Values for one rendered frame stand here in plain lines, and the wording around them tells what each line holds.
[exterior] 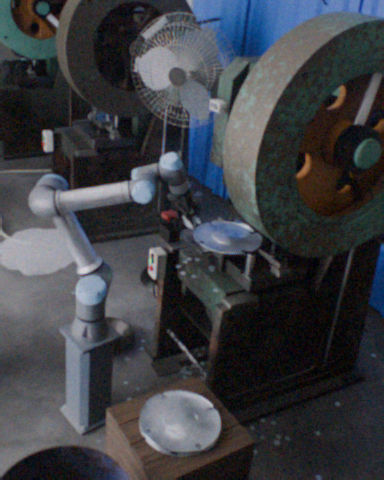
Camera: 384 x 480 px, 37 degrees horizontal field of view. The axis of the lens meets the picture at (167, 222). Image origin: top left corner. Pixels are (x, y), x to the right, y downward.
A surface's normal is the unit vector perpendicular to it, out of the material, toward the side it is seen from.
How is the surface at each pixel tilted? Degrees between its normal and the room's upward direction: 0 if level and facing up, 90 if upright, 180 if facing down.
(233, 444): 0
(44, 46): 90
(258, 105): 67
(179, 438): 0
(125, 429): 0
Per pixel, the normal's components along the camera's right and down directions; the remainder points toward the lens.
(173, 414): 0.07, -0.89
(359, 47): 0.46, 0.43
